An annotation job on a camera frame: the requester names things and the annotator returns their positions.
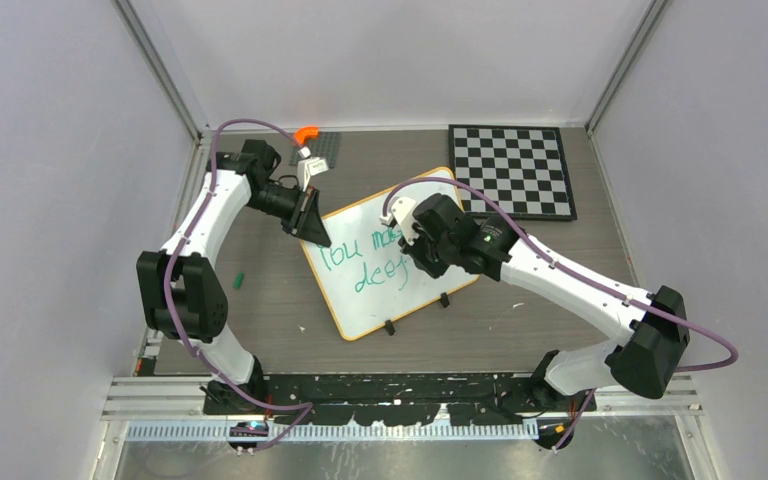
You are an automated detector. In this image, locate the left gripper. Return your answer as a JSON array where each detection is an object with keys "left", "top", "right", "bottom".
[{"left": 246, "top": 183, "right": 331, "bottom": 247}]

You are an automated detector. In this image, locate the yellow framed whiteboard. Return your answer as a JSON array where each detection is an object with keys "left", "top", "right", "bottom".
[{"left": 301, "top": 189, "right": 478, "bottom": 341}]

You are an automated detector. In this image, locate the green marker cap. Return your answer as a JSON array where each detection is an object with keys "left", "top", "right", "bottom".
[{"left": 233, "top": 272, "right": 245, "bottom": 290}]

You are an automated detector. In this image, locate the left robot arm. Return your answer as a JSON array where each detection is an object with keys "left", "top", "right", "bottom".
[{"left": 136, "top": 140, "right": 331, "bottom": 414}]

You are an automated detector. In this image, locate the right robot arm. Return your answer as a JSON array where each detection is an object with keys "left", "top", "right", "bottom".
[{"left": 382, "top": 193, "right": 689, "bottom": 411}]

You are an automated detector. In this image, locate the grey lego baseplate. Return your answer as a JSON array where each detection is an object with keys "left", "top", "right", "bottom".
[{"left": 303, "top": 131, "right": 342, "bottom": 169}]

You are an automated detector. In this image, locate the orange curved block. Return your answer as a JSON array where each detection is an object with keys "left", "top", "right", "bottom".
[{"left": 293, "top": 125, "right": 320, "bottom": 148}]

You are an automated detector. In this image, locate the black white checkerboard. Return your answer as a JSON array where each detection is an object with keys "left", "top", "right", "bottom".
[{"left": 448, "top": 124, "right": 577, "bottom": 221}]

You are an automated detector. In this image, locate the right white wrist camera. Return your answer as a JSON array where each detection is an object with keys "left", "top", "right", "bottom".
[{"left": 379, "top": 196, "right": 419, "bottom": 246}]

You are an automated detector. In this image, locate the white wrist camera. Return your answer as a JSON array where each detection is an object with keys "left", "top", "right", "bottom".
[
  {"left": 296, "top": 147, "right": 329, "bottom": 190},
  {"left": 379, "top": 196, "right": 419, "bottom": 246}
]

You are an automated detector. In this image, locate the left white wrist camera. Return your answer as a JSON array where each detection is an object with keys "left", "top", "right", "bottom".
[{"left": 296, "top": 147, "right": 329, "bottom": 190}]

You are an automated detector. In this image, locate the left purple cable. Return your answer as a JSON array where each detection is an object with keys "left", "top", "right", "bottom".
[{"left": 162, "top": 117, "right": 316, "bottom": 454}]

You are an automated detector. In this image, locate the purple cable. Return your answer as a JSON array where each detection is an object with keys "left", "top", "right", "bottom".
[
  {"left": 162, "top": 117, "right": 316, "bottom": 454},
  {"left": 381, "top": 176, "right": 740, "bottom": 457}
]

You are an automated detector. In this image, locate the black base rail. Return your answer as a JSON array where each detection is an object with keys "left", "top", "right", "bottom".
[{"left": 201, "top": 373, "right": 586, "bottom": 427}]

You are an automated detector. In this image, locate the aluminium frame rail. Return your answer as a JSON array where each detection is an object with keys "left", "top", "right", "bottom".
[{"left": 102, "top": 376, "right": 705, "bottom": 420}]

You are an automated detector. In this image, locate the white slotted cable duct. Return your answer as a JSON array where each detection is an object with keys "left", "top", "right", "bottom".
[{"left": 125, "top": 419, "right": 539, "bottom": 443}]

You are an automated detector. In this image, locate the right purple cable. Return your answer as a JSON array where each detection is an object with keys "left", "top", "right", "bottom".
[{"left": 381, "top": 176, "right": 740, "bottom": 457}]

